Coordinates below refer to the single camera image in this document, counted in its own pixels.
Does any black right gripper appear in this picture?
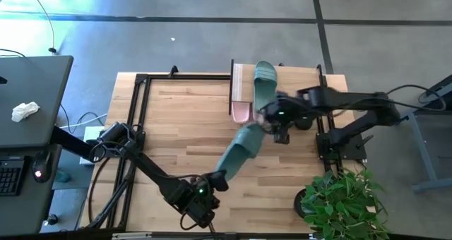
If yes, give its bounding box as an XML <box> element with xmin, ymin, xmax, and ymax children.
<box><xmin>256</xmin><ymin>95</ymin><xmax>312</xmax><ymax>145</ymax></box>

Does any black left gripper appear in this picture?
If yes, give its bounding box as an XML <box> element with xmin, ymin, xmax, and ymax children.
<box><xmin>191</xmin><ymin>169</ymin><xmax>230</xmax><ymax>211</ymax></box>

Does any dark blue rubber slide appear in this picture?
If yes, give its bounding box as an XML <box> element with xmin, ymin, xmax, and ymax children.
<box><xmin>295</xmin><ymin>114</ymin><xmax>314</xmax><ymax>131</ymax></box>

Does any green rubber slide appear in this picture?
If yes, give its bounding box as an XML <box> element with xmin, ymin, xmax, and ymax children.
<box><xmin>214</xmin><ymin>122</ymin><xmax>268</xmax><ymax>183</ymax></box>
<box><xmin>253</xmin><ymin>60</ymin><xmax>278</xmax><ymax>112</ymax></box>

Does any pink rubber slide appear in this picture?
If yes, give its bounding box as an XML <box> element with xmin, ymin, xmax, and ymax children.
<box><xmin>231</xmin><ymin>101</ymin><xmax>254</xmax><ymax>125</ymax></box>

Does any black plant pot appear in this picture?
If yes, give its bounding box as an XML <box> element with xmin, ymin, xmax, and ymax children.
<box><xmin>293</xmin><ymin>187</ymin><xmax>314</xmax><ymax>219</ymax></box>

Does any green leafy plant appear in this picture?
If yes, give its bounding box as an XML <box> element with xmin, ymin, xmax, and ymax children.
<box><xmin>299</xmin><ymin>167</ymin><xmax>392</xmax><ymax>240</ymax></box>

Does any white power box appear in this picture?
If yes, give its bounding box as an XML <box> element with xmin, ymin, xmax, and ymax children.
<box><xmin>78</xmin><ymin>126</ymin><xmax>106</xmax><ymax>166</ymax></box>

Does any black desk support beam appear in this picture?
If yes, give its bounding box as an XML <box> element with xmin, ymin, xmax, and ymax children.
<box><xmin>49</xmin><ymin>126</ymin><xmax>97</xmax><ymax>162</ymax></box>

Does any teal floor object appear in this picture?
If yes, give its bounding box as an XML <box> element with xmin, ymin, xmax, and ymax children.
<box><xmin>54</xmin><ymin>169</ymin><xmax>72</xmax><ymax>184</ymax></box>

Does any black caster wheel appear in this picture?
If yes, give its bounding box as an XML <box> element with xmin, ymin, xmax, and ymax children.
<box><xmin>43</xmin><ymin>213</ymin><xmax>59</xmax><ymax>227</ymax></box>

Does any black desk edge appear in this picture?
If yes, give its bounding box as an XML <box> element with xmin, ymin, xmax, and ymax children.
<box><xmin>423</xmin><ymin>73</ymin><xmax>452</xmax><ymax>111</ymax></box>

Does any black computer mouse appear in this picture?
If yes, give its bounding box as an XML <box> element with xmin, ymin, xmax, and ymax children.
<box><xmin>31</xmin><ymin>150</ymin><xmax>54</xmax><ymax>184</ymax></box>

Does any grey desk with keyboard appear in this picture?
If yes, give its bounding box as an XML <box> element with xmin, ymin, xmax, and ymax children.
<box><xmin>0</xmin><ymin>144</ymin><xmax>64</xmax><ymax>238</ymax></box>

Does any dark grey desk top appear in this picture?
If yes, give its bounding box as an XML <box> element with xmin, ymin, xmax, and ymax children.
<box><xmin>0</xmin><ymin>55</ymin><xmax>74</xmax><ymax>150</ymax></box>

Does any crumpled white tissue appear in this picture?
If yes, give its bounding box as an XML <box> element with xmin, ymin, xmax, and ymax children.
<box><xmin>11</xmin><ymin>101</ymin><xmax>41</xmax><ymax>124</ymax></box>

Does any black keyboard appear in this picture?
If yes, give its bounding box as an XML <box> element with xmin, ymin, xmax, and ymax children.
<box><xmin>0</xmin><ymin>156</ymin><xmax>23</xmax><ymax>198</ymax></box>

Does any wooden shelf with black frame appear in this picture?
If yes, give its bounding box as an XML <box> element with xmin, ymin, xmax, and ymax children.
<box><xmin>228</xmin><ymin>59</ymin><xmax>335</xmax><ymax>128</ymax></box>

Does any black aluminium rig frame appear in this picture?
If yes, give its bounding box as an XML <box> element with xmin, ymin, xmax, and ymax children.
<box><xmin>84</xmin><ymin>65</ymin><xmax>368</xmax><ymax>240</ymax></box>

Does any grey metal bracket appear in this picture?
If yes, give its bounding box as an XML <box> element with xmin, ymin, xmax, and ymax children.
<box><xmin>112</xmin><ymin>232</ymin><xmax>153</xmax><ymax>240</ymax></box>

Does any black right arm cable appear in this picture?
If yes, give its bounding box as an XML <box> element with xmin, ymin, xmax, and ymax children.
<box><xmin>386</xmin><ymin>84</ymin><xmax>447</xmax><ymax>113</ymax></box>

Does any grey-blue table leg frame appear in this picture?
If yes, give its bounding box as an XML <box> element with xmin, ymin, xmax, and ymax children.
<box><xmin>408</xmin><ymin>112</ymin><xmax>452</xmax><ymax>194</ymax></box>

